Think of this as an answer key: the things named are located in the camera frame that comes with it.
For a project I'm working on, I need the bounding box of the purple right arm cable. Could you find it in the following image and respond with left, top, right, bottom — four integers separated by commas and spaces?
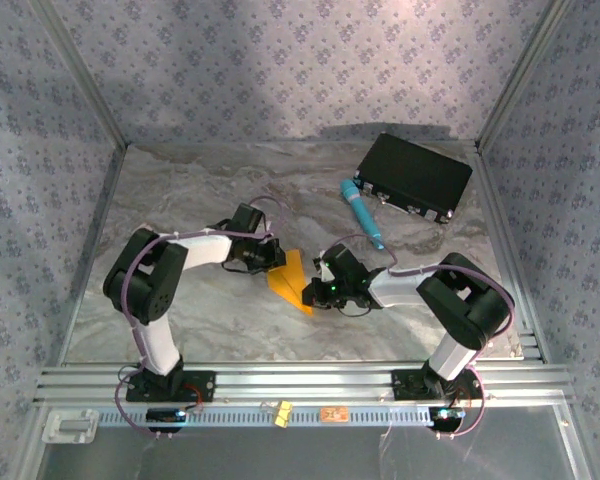
319, 233, 516, 441

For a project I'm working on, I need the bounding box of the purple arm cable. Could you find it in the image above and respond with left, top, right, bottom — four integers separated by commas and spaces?
319, 233, 516, 441
114, 195, 289, 441

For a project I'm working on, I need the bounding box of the teal marker pen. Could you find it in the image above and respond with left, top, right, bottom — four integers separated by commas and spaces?
340, 178, 385, 251

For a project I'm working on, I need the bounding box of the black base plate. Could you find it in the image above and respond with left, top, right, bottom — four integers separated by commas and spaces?
126, 369, 217, 404
392, 368, 484, 401

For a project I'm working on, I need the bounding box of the right controller board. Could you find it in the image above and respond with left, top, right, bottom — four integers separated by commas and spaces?
428, 406, 465, 425

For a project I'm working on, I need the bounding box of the black hard case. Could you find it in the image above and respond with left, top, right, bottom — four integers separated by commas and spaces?
353, 132, 474, 225

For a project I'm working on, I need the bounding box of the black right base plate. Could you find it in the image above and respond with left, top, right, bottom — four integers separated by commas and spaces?
392, 368, 484, 401

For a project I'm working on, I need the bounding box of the orange paper sheet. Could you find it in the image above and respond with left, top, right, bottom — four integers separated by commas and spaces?
266, 248, 315, 317

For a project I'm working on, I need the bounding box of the grey slotted cable duct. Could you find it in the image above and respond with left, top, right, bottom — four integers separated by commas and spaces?
97, 403, 434, 429

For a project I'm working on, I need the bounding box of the grey metal bracket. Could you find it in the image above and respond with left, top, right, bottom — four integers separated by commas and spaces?
42, 408, 101, 445

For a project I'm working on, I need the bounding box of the yellow binder clip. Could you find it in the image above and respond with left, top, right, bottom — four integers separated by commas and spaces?
272, 399, 294, 429

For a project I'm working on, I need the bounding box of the controller board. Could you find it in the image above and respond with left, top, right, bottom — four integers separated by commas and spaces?
428, 406, 465, 425
146, 407, 189, 425

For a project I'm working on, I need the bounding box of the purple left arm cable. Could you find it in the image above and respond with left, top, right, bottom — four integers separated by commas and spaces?
114, 195, 289, 441

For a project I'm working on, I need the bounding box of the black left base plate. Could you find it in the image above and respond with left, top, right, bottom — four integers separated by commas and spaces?
126, 369, 217, 404

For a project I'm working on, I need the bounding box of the aluminium mounting rail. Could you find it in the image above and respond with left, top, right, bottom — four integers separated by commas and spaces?
34, 363, 574, 405

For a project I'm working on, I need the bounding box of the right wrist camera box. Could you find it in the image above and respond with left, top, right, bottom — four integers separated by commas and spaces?
314, 252, 338, 284

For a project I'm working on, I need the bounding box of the aluminium frame post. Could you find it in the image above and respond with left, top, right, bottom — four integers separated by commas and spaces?
29, 0, 130, 149
474, 0, 576, 151

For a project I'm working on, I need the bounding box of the left controller board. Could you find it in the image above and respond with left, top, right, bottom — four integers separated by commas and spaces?
146, 407, 189, 425

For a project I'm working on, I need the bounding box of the aluminium table edge profile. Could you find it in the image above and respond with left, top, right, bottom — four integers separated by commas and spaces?
54, 143, 129, 367
473, 142, 549, 365

